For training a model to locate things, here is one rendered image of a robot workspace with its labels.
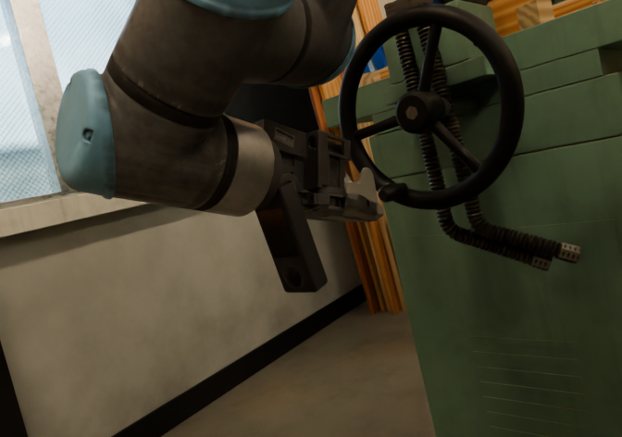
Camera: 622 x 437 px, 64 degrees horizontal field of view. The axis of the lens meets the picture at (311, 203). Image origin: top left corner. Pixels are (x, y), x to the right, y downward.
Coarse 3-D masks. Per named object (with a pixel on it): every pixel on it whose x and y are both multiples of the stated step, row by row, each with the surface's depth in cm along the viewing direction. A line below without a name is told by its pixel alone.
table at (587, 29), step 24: (552, 24) 74; (576, 24) 72; (600, 24) 70; (528, 48) 77; (552, 48) 75; (576, 48) 73; (456, 72) 76; (480, 72) 73; (336, 96) 103; (360, 96) 99; (384, 96) 85; (336, 120) 104; (360, 120) 106
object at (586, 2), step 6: (582, 0) 84; (588, 0) 84; (564, 6) 86; (570, 6) 86; (576, 6) 85; (582, 6) 85; (558, 12) 87; (564, 12) 87; (570, 12) 86; (384, 72) 112; (384, 78) 112
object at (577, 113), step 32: (544, 96) 77; (576, 96) 74; (608, 96) 72; (480, 128) 85; (544, 128) 78; (576, 128) 75; (608, 128) 72; (384, 160) 98; (416, 160) 94; (448, 160) 90; (480, 160) 86
